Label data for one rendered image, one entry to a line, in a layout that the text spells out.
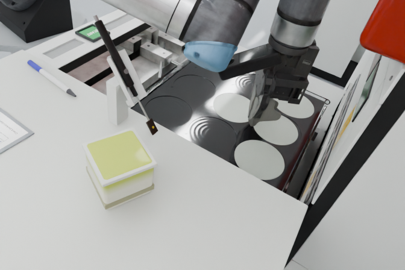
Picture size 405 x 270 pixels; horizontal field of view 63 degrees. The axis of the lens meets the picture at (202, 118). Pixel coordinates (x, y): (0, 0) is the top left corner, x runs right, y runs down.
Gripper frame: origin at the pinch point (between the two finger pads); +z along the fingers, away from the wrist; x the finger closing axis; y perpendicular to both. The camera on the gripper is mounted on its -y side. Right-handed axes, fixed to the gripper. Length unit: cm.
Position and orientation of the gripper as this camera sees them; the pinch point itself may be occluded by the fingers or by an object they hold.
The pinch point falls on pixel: (249, 120)
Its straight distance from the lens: 71.1
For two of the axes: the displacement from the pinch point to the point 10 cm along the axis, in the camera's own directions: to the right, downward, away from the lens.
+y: 9.9, 1.2, 0.9
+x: 0.2, -6.8, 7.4
